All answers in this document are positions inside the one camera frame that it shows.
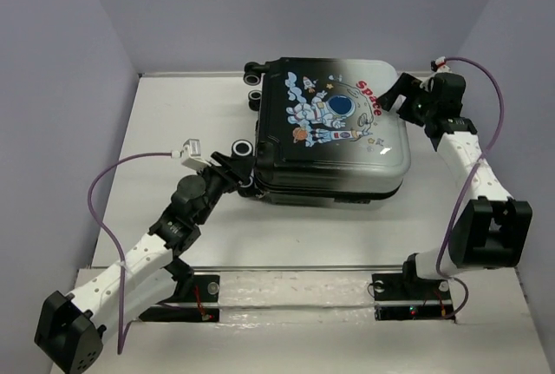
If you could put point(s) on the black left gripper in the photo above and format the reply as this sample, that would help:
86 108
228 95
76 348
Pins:
238 168

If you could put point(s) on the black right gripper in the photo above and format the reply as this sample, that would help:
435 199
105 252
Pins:
404 85

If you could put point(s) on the black hard-shell suitcase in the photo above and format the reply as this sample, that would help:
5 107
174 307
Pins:
320 134

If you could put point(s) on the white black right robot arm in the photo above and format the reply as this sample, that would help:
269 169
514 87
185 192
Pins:
488 227

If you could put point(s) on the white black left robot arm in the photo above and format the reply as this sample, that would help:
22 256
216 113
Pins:
73 327

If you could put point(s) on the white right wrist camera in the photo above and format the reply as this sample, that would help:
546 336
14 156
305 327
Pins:
439 65

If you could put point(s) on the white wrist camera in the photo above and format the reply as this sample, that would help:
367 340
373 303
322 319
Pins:
439 65
190 155

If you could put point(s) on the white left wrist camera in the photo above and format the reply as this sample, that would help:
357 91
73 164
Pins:
190 155

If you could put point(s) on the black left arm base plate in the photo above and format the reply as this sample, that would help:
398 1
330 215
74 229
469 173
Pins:
198 303

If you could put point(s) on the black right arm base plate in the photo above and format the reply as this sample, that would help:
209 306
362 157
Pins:
396 299

